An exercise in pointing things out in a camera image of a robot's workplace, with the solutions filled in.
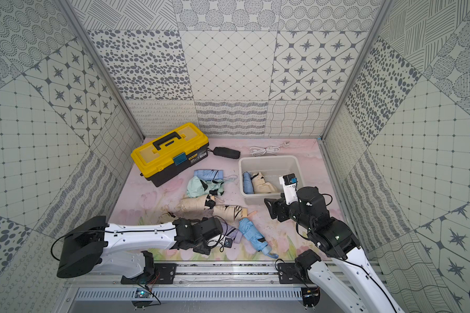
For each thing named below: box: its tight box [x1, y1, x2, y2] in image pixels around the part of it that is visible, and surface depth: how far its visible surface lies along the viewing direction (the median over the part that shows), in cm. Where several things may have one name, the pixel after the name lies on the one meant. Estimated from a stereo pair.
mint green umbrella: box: [186, 176, 225, 198], surface depth 94 cm
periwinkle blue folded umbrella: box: [193, 168, 224, 182], surface depth 103 cm
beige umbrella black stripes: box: [212, 204, 249, 224], surface depth 88 cm
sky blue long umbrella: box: [238, 217, 279, 259], surface depth 81 cm
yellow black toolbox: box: [130, 121, 210, 188], surface depth 95 cm
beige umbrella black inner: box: [179, 194, 217, 212], surface depth 90 cm
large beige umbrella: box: [251, 172, 279, 194], surface depth 96 cm
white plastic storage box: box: [238, 155, 305, 203], surface depth 97 cm
